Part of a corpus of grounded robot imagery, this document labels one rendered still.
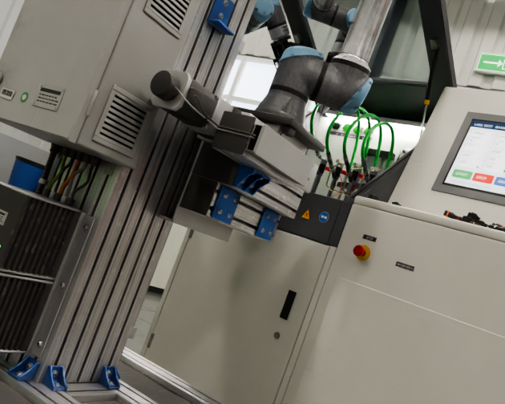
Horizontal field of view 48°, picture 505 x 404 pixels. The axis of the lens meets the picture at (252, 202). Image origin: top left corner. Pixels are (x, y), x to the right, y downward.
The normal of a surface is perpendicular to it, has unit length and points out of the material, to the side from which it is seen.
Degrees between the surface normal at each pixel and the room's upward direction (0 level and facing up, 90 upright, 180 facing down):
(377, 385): 90
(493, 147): 76
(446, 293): 90
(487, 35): 90
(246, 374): 90
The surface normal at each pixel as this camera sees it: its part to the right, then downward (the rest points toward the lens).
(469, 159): -0.49, -0.50
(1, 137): 0.80, 0.25
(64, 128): -0.48, -0.25
